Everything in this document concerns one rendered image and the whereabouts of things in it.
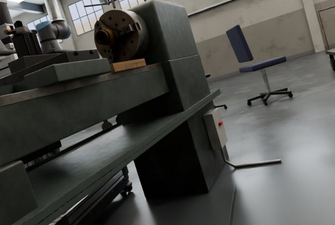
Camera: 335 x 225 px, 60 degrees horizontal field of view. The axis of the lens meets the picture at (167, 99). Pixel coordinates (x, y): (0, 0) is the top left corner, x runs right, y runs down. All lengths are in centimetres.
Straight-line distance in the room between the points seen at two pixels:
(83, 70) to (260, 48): 1053
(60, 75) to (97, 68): 20
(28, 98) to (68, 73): 15
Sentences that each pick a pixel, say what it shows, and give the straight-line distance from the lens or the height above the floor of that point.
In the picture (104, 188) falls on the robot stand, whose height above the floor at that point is 18.
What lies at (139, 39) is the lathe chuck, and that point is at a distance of 169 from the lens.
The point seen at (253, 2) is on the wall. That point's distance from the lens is 1155.
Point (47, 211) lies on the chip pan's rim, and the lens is 83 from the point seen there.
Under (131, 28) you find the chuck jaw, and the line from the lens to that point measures 168.
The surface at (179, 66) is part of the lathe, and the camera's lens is 189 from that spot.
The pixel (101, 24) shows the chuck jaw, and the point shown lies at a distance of 178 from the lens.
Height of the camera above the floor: 79
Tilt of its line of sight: 5 degrees down
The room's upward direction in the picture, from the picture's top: 17 degrees counter-clockwise
